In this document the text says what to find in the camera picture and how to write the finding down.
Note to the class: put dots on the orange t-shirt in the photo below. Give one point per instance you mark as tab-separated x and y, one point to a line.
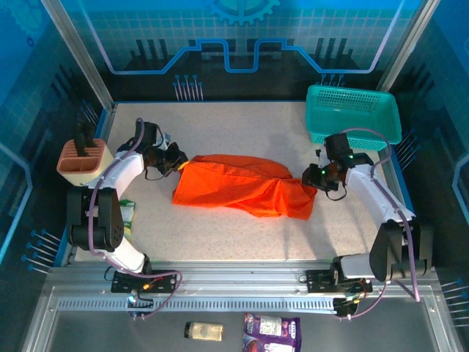
227	183

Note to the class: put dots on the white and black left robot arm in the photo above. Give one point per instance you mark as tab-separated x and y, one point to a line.
121	172

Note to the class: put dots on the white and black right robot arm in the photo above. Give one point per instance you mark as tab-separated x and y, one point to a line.
377	194

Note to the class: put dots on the green snack bag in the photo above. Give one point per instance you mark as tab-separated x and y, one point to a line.
128	216

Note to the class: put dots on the teal plastic basket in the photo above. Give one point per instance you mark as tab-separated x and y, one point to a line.
366	110

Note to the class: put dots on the beige knife block terracotta top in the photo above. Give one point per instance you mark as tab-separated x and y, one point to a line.
78	172

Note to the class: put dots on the purple snack bag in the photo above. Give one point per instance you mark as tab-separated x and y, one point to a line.
271	331

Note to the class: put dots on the clear jar beige contents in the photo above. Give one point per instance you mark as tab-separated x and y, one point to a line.
203	331

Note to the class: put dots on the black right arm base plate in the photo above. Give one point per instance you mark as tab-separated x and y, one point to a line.
315	280

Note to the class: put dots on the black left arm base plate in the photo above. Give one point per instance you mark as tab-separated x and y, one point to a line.
165	280

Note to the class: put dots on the aluminium mounting rail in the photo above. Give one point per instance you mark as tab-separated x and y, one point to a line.
238	271

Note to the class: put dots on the aluminium frame post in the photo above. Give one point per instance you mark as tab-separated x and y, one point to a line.
403	47
78	55

